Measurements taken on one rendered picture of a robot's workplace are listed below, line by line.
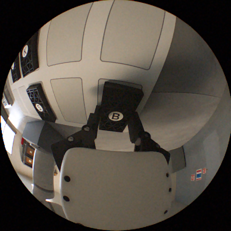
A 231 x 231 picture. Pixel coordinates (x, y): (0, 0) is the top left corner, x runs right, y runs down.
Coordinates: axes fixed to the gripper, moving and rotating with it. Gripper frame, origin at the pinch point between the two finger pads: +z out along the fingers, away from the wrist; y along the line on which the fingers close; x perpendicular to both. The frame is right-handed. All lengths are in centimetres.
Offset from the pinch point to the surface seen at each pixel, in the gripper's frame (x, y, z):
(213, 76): 17.3, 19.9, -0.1
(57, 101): 0.9, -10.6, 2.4
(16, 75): 8.0, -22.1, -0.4
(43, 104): 0.5, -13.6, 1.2
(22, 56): 11.2, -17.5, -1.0
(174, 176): -196, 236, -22
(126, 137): -10.7, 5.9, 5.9
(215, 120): 9, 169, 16
